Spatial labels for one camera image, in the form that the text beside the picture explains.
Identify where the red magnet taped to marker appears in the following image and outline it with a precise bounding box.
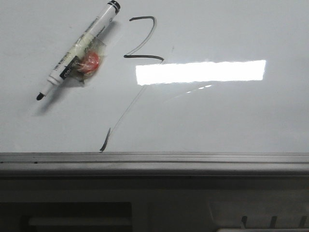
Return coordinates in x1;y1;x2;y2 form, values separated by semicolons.
71;39;106;85

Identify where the white whiteboard marker black tip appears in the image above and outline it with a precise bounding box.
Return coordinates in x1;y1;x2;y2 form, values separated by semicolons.
36;0;121;101

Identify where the white whiteboard surface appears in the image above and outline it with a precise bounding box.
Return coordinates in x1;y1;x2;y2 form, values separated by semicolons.
0;0;309;153

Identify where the grey plastic base housing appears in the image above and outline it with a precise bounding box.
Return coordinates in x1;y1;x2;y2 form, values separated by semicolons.
0;177;309;232

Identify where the grey aluminium whiteboard frame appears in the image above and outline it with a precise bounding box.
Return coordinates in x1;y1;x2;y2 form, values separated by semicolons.
0;152;309;177

